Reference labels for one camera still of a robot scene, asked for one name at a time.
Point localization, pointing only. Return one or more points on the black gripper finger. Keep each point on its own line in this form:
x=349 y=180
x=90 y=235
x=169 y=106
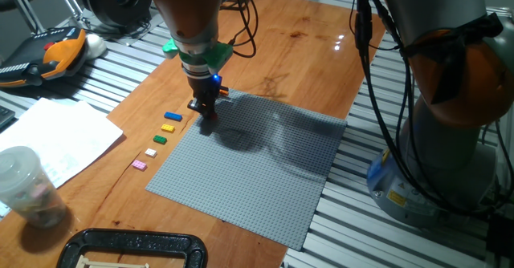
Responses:
x=213 y=101
x=198 y=106

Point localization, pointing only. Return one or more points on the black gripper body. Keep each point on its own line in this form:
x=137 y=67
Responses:
x=202 y=87

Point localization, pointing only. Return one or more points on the narrow orange Lego plate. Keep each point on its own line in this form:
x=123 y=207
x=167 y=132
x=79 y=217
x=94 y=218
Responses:
x=224 y=93

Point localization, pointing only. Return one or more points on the gray orange robot arm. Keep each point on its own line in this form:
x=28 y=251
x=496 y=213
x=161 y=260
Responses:
x=449 y=79

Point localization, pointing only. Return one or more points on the long blue Lego brick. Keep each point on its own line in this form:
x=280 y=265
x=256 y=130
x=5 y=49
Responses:
x=173 y=116

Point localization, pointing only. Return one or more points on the yellow Lego brick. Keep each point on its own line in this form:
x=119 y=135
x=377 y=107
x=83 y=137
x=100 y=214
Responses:
x=168 y=128

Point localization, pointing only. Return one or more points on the dark green Lego brick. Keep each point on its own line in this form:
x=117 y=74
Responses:
x=160 y=139

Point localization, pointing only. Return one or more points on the white Lego brick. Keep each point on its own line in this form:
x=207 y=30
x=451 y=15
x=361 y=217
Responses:
x=150 y=152

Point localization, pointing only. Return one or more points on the gray Lego baseplate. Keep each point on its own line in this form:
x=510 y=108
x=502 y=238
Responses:
x=257 y=171

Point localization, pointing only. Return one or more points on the light pink Lego brick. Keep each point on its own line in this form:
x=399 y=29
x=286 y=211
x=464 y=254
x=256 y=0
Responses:
x=139 y=165

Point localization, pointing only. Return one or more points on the glossy wooden board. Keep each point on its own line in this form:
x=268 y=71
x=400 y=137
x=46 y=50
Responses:
x=281 y=39

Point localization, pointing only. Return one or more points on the white paper sheets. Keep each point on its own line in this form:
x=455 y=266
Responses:
x=60 y=135

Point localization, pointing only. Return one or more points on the black metal C-clamp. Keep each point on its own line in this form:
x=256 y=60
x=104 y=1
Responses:
x=132 y=240

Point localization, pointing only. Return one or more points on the orange black teach pendant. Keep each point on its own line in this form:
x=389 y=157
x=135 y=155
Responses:
x=48 y=55

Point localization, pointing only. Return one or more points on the clear plastic cup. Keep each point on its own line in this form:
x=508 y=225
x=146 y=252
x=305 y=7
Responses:
x=28 y=188

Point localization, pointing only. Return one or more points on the black keyboard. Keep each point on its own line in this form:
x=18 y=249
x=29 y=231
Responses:
x=5 y=117

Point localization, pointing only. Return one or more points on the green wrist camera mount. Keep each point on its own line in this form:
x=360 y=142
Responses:
x=219 y=55

